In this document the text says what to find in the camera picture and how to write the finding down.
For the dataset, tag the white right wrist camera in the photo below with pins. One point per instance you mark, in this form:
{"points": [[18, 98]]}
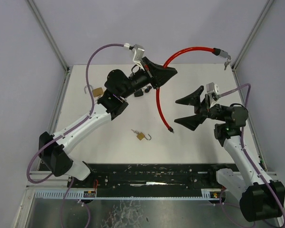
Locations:
{"points": [[212, 94]]}

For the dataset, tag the silver cable lock keys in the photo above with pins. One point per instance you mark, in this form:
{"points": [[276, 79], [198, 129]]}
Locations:
{"points": [[226, 64]]}

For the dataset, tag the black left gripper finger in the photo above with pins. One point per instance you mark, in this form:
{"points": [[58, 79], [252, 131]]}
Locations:
{"points": [[150, 66], [162, 76]]}

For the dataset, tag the black Kaijing padlock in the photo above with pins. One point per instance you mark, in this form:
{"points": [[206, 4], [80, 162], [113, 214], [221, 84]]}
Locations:
{"points": [[139, 93]]}

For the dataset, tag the white slotted cable duct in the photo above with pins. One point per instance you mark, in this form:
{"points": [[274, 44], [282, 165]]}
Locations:
{"points": [[145, 192]]}

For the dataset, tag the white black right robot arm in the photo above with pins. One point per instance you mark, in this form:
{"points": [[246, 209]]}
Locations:
{"points": [[259, 197]]}

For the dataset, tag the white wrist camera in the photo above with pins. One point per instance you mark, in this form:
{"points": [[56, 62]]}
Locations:
{"points": [[212, 94], [138, 52]]}

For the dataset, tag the large brass padlock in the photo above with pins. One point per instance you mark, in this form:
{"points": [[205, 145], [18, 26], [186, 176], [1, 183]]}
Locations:
{"points": [[96, 92]]}

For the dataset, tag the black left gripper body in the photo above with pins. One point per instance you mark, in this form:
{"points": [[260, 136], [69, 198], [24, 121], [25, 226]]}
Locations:
{"points": [[151, 75]]}

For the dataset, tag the black-headed key bunch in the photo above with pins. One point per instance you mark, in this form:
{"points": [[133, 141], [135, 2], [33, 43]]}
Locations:
{"points": [[147, 89]]}

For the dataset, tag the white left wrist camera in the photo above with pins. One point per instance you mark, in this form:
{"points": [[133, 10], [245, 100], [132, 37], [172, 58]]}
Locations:
{"points": [[138, 52]]}

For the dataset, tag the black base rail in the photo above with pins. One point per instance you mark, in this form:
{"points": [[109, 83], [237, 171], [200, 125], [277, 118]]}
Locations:
{"points": [[199, 175]]}

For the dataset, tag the small brass padlock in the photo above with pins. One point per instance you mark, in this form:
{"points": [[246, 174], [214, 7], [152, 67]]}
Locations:
{"points": [[141, 135]]}

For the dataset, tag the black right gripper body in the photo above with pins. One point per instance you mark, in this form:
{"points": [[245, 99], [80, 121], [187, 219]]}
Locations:
{"points": [[203, 108]]}

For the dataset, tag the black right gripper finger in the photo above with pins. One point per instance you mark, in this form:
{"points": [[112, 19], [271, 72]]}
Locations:
{"points": [[191, 122], [192, 99]]}

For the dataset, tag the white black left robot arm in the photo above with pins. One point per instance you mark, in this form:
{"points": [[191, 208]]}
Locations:
{"points": [[55, 148]]}

